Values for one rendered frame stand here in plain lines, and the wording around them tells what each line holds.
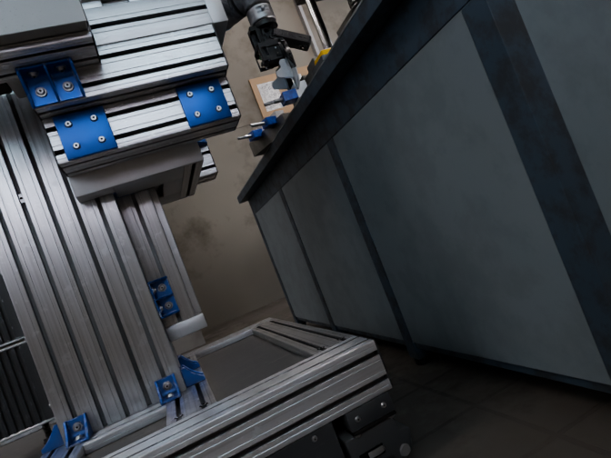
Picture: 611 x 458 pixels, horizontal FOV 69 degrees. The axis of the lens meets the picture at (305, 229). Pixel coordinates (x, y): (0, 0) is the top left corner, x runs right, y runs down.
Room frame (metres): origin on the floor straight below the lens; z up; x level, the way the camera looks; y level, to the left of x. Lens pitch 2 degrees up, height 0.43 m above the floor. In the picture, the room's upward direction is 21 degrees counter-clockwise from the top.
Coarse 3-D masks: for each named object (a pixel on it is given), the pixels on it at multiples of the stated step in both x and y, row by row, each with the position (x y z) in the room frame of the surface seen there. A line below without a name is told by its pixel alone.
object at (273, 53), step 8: (256, 24) 1.22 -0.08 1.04; (264, 24) 1.22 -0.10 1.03; (272, 24) 1.24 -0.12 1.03; (248, 32) 1.24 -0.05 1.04; (256, 32) 1.23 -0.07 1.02; (264, 32) 1.24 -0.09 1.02; (272, 32) 1.24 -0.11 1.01; (256, 40) 1.24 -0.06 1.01; (264, 40) 1.23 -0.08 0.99; (272, 40) 1.22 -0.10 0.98; (280, 40) 1.23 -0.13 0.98; (256, 48) 1.23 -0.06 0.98; (264, 48) 1.22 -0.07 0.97; (272, 48) 1.22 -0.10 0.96; (280, 48) 1.22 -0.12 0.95; (256, 56) 1.27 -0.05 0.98; (264, 56) 1.21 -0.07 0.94; (272, 56) 1.21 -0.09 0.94; (280, 56) 1.23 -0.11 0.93; (264, 64) 1.23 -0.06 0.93; (272, 64) 1.26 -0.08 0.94
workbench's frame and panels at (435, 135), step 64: (384, 0) 0.75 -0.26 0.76; (448, 0) 0.68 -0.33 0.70; (512, 0) 0.63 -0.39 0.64; (576, 0) 0.67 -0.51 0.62; (384, 64) 0.89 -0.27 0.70; (448, 64) 0.73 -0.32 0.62; (512, 64) 0.62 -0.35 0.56; (576, 64) 0.65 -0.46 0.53; (320, 128) 1.27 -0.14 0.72; (384, 128) 0.97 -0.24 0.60; (448, 128) 0.79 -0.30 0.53; (512, 128) 0.66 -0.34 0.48; (576, 128) 0.64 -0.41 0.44; (256, 192) 2.23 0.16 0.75; (320, 192) 1.45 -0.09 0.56; (384, 192) 1.07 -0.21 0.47; (448, 192) 0.85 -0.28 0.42; (512, 192) 0.71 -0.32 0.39; (576, 192) 0.62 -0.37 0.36; (320, 256) 1.69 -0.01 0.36; (384, 256) 1.20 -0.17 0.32; (448, 256) 0.93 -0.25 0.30; (512, 256) 0.76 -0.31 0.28; (576, 256) 0.64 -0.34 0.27; (320, 320) 2.00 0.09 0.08; (384, 320) 1.35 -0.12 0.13; (448, 320) 1.02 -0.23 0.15; (512, 320) 0.82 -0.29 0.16; (576, 320) 0.68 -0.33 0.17; (576, 384) 0.74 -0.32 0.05
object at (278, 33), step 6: (276, 30) 1.24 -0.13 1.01; (282, 30) 1.24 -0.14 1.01; (276, 36) 1.24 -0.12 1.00; (282, 36) 1.24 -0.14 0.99; (288, 36) 1.24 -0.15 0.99; (294, 36) 1.25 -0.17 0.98; (300, 36) 1.25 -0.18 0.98; (306, 36) 1.26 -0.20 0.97; (288, 42) 1.26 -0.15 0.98; (294, 42) 1.26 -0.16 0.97; (300, 42) 1.26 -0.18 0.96; (306, 42) 1.26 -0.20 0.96; (300, 48) 1.28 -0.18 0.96; (306, 48) 1.28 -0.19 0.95
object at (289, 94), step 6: (294, 84) 1.23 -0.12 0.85; (300, 84) 1.24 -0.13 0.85; (288, 90) 1.23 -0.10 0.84; (294, 90) 1.23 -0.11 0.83; (300, 90) 1.23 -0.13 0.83; (282, 96) 1.24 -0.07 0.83; (288, 96) 1.23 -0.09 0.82; (294, 96) 1.23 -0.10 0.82; (270, 102) 1.23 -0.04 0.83; (276, 102) 1.24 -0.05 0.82; (282, 102) 1.25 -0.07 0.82; (288, 102) 1.24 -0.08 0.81; (294, 102) 1.26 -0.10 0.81
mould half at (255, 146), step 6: (282, 114) 1.47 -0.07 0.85; (288, 114) 1.48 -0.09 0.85; (276, 120) 1.50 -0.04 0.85; (282, 120) 1.48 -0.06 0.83; (276, 126) 1.51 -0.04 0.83; (264, 132) 1.58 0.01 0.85; (270, 132) 1.55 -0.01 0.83; (276, 132) 1.52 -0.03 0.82; (264, 138) 1.59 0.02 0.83; (270, 138) 1.56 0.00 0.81; (252, 144) 1.66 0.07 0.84; (258, 144) 1.63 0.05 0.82; (264, 144) 1.60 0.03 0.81; (252, 150) 1.68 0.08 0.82; (258, 150) 1.64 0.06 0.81; (264, 150) 1.64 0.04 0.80
